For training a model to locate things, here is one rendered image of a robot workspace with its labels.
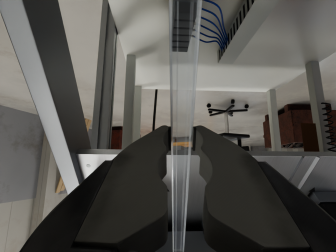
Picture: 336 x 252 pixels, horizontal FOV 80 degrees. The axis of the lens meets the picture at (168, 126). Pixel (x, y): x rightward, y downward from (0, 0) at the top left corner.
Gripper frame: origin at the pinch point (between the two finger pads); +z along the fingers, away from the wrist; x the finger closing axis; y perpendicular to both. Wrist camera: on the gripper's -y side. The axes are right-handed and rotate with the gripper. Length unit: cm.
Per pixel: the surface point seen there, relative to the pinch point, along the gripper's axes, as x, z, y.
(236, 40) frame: 15.8, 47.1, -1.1
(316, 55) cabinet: 47, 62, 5
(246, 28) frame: 16.6, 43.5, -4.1
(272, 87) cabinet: 45, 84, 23
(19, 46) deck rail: -13.2, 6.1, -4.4
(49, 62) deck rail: -12.0, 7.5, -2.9
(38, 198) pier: -262, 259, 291
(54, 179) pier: -241, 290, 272
